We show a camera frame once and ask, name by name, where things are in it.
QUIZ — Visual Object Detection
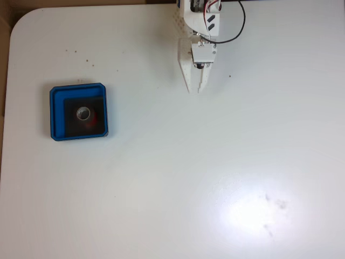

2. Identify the red tape roll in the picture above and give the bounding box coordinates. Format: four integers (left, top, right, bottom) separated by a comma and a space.
75, 106, 99, 128

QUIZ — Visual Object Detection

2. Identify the blue square box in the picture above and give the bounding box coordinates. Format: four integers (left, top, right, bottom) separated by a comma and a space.
49, 82, 110, 142

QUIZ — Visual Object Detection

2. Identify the white camera box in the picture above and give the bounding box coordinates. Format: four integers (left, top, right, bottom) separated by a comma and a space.
191, 43, 217, 65

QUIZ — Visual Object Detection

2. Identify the white perforated base plate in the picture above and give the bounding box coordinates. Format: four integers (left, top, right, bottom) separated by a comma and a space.
172, 5, 188, 36

